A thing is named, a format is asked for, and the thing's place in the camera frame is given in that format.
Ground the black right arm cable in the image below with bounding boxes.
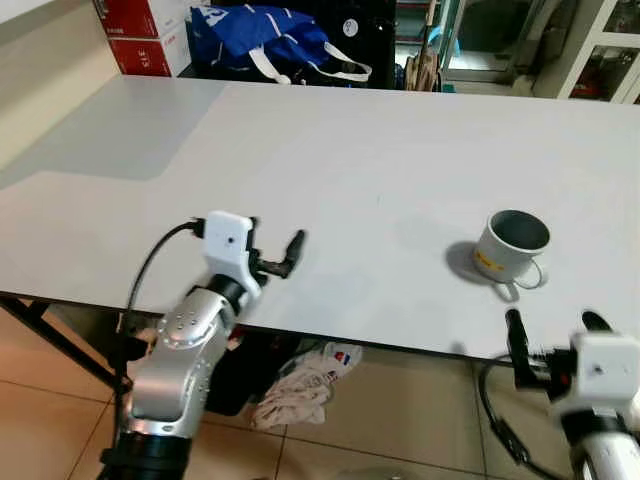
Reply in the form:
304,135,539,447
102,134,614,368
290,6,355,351
477,355,563,480

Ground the black cabinet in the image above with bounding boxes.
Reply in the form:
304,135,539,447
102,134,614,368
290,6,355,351
318,0,399,91

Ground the blue bag with white handles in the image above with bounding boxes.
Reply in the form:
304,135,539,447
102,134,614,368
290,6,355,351
188,2,373,86

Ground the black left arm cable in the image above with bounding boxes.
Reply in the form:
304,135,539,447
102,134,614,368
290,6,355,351
115,220,206,441

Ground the white item with red-blue logo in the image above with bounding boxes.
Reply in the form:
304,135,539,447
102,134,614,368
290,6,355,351
295,342,364,387

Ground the red and white carton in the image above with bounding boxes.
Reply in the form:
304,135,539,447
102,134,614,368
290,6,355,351
98,0,193,41
108,30,193,79

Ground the black bag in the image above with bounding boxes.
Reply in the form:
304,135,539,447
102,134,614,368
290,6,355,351
205,325,303,417

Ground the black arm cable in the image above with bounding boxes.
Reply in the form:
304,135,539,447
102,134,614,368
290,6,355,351
115,220,206,441
477,355,563,480

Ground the white mug with yellow label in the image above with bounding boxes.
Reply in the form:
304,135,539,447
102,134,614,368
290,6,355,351
474,209,552,302

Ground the beige broom with wooden handle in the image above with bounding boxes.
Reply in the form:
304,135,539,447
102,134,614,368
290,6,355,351
404,0,444,93

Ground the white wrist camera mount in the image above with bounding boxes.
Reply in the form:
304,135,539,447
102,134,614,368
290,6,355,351
203,211,264,293
548,332,640,421

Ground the beige crumpled cloth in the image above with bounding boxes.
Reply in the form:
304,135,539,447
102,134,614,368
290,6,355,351
250,360,337,432

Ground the glass door with metal frame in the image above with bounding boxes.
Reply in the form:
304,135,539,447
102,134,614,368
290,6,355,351
440,0,541,93

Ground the black metal table leg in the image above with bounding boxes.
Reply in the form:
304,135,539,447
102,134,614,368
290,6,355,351
0,294,127,393

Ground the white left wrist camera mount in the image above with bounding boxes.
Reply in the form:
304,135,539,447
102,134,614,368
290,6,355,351
203,211,264,293

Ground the white glass door cabinet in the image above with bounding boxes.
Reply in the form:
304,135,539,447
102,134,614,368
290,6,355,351
533,0,640,106

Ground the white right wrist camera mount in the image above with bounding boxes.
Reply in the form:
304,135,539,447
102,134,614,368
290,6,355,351
548,332,640,421

